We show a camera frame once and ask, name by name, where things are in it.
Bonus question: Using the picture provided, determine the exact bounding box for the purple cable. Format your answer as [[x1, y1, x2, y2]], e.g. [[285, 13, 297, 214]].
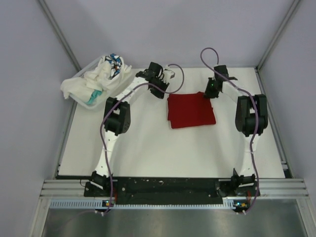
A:
[[95, 63, 185, 215], [199, 47, 260, 215]]

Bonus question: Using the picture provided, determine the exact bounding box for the red t shirt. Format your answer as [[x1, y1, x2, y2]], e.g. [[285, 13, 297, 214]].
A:
[[167, 92, 216, 129]]

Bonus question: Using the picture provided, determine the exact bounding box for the white t shirt pile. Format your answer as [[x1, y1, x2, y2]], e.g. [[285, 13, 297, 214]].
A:
[[60, 72, 113, 107]]

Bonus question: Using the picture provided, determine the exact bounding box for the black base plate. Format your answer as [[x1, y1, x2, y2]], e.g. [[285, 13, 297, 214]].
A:
[[83, 175, 261, 204]]

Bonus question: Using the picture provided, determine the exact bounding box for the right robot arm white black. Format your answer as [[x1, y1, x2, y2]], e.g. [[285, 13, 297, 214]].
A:
[[204, 65, 269, 198]]

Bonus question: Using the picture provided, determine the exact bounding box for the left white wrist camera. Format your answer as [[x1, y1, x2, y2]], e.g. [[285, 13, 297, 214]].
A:
[[162, 65, 175, 83]]

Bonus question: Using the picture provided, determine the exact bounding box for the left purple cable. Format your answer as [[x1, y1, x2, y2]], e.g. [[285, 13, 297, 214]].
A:
[[95, 63, 185, 215]]

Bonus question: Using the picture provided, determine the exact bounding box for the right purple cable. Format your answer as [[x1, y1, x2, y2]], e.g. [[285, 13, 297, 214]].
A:
[[199, 47, 260, 215]]

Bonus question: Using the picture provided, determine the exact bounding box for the white printed t shirt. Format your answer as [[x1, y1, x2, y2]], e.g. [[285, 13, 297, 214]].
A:
[[96, 53, 132, 90]]

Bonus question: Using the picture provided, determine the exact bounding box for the aluminium frame rail front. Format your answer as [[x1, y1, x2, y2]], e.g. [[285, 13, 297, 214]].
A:
[[39, 178, 309, 199]]

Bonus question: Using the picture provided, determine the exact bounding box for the right aluminium corner post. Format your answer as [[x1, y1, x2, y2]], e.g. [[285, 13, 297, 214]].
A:
[[255, 0, 303, 71]]

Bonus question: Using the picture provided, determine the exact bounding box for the grey slotted cable duct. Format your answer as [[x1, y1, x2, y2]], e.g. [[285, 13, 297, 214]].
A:
[[49, 199, 236, 210]]

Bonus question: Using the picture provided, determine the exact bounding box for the white plastic basket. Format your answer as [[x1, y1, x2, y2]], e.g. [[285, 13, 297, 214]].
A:
[[72, 55, 132, 110]]

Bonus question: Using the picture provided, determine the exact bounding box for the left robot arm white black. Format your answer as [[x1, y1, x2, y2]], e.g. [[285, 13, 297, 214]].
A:
[[86, 62, 175, 197]]

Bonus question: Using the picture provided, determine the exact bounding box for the left aluminium corner post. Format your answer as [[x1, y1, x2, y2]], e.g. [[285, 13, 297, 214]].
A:
[[36, 0, 81, 72]]

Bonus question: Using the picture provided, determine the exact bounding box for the aluminium corner post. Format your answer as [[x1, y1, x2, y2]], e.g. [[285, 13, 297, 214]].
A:
[[255, 0, 303, 71], [36, 0, 81, 72]]

